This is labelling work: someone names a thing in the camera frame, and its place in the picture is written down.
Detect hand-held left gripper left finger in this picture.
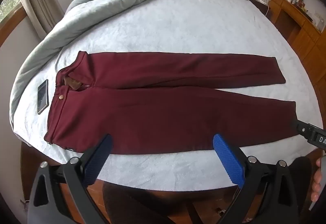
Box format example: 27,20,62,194
27,134,113,224

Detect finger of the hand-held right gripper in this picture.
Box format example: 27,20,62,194
295,118,312,139

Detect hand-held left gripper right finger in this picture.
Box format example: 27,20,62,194
213,133,305,224

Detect maroon pants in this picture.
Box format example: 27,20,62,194
44,51,298,156

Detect person's right hand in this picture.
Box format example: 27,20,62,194
311,150,326,202

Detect smartphone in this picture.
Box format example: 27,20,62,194
37,79,49,115

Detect wooden desk cabinet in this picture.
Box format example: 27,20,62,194
267,0,326,87

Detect dark nightstand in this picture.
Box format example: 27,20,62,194
251,0,270,19

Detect bed with white sheet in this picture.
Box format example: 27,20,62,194
10,0,324,194

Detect grey duvet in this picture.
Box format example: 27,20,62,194
9,0,214,143

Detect window with wooden frame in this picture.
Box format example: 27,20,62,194
0,0,28,34

